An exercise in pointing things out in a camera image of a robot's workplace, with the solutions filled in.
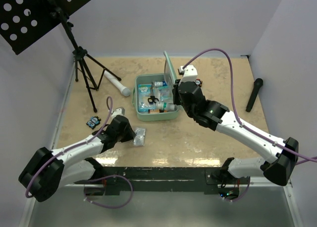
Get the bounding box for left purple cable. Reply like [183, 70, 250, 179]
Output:
[25, 97, 136, 208]

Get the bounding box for white microphone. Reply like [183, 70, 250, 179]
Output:
[104, 70, 131, 97]

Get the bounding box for black base frame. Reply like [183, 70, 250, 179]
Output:
[74, 166, 251, 197]

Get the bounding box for red owl toy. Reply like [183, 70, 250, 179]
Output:
[195, 79, 203, 87]

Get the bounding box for small clear plaster bag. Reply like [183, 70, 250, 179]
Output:
[133, 127, 146, 147]

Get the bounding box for brown medicine bottle orange cap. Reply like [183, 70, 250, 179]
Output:
[148, 109, 167, 114]

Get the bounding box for blue plaster packet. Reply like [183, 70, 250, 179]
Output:
[137, 84, 156, 113]

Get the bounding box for black perforated music stand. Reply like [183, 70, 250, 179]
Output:
[0, 0, 109, 113]

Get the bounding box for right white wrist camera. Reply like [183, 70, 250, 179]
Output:
[178, 64, 198, 83]

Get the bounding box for teal cotton swab bag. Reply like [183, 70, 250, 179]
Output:
[158, 87, 173, 101]

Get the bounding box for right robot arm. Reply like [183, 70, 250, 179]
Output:
[172, 79, 299, 186]

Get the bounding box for clear bottle green label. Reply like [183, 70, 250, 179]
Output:
[156, 102, 176, 111]

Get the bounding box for black handled scissors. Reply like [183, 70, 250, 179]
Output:
[148, 83, 159, 105]

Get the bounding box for blue owl toy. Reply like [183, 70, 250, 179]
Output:
[86, 116, 101, 129]

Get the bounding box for purple cable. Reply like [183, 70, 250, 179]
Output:
[25, 97, 136, 208]
[184, 48, 317, 203]

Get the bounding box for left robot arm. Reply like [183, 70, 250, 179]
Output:
[18, 115, 136, 202]

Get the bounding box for black microphone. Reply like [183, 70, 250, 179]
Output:
[246, 78, 264, 113]

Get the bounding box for mint green medicine case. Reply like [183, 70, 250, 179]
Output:
[132, 52, 179, 121]

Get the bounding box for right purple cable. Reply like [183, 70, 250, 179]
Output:
[184, 48, 317, 203]

